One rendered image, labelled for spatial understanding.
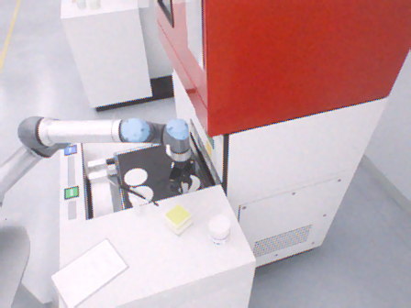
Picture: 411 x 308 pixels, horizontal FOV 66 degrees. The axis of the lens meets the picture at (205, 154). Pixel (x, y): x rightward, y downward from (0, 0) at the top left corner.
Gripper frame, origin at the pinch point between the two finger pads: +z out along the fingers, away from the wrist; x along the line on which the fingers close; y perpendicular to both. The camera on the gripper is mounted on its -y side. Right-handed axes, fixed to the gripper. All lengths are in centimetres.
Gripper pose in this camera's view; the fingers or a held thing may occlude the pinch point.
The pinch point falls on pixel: (183, 192)
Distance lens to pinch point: 132.0
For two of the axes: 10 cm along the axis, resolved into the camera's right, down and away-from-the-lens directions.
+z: 0.2, 7.1, 7.0
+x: -9.4, -2.2, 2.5
